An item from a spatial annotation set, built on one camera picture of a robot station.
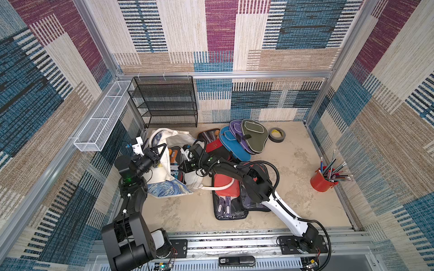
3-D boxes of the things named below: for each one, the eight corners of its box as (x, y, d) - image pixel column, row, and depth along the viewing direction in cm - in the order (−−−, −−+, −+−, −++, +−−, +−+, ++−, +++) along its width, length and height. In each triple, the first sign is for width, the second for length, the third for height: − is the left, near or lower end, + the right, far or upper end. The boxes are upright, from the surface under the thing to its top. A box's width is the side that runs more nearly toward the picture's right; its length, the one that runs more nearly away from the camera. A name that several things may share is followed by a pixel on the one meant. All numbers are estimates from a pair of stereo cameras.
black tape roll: (270, 142, 113) (270, 140, 111) (267, 130, 120) (267, 127, 118) (286, 142, 113) (287, 140, 111) (282, 130, 120) (283, 127, 118)
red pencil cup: (311, 194, 91) (324, 182, 80) (306, 178, 96) (317, 165, 85) (329, 194, 91) (344, 182, 80) (322, 178, 96) (336, 165, 85)
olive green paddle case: (244, 155, 104) (245, 149, 100) (240, 125, 121) (241, 118, 116) (269, 155, 104) (272, 149, 100) (262, 125, 121) (264, 118, 116)
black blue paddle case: (236, 167, 101) (237, 160, 96) (215, 137, 116) (215, 130, 110) (249, 160, 104) (251, 153, 99) (227, 132, 119) (227, 125, 113)
